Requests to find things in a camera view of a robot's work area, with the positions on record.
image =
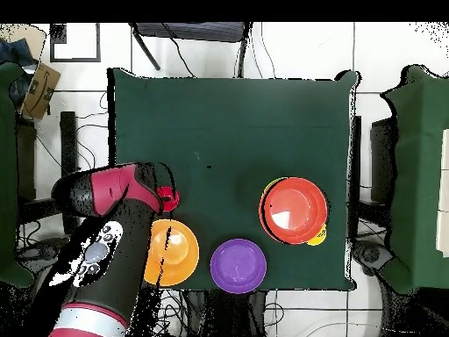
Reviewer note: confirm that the wide shallow orange bowl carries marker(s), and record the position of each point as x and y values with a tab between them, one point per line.
294	207

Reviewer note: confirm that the large yellow bowl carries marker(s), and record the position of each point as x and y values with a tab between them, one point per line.
180	252

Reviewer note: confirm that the purple bowl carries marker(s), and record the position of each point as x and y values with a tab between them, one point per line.
238	266

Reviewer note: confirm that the red cup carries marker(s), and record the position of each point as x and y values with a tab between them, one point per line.
172	196

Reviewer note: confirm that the dark green tablecloth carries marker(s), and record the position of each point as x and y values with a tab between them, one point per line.
228	123

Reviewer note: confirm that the yellow cup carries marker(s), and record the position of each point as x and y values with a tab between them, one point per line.
320	238

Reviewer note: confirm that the dark grey chair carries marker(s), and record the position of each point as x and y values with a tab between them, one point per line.
193	31

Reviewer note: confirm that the black box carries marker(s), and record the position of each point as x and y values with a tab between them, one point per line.
382	158

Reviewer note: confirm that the black metal stand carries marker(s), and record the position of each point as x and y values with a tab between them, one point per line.
68	140

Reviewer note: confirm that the green clothed side table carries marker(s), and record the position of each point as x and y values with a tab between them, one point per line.
7	175
417	158

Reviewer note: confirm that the cardboard box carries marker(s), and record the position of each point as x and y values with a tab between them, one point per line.
40	91

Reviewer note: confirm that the white papers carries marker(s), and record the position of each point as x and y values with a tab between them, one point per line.
444	175

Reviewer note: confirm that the blue fabric bundle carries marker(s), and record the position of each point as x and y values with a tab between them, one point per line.
14	52

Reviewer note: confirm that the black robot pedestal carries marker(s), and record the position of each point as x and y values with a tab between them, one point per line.
228	312

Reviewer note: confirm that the black square frame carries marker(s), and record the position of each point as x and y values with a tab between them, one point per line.
58	33

